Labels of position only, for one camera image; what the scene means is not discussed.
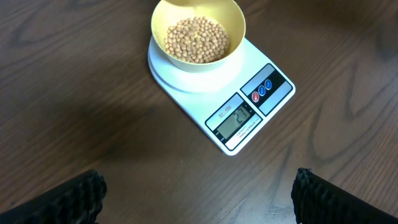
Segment white digital kitchen scale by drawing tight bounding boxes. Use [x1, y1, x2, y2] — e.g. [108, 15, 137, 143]
[147, 39, 296, 156]

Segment yellow bowl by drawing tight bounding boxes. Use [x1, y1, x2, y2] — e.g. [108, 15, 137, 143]
[151, 0, 246, 72]

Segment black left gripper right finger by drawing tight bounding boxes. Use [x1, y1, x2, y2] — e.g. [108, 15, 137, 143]
[291, 167, 397, 224]

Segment soybeans in bowl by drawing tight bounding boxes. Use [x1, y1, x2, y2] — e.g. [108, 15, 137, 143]
[164, 16, 230, 63]

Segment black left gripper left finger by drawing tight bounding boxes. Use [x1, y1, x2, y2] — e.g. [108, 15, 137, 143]
[1, 170, 108, 224]

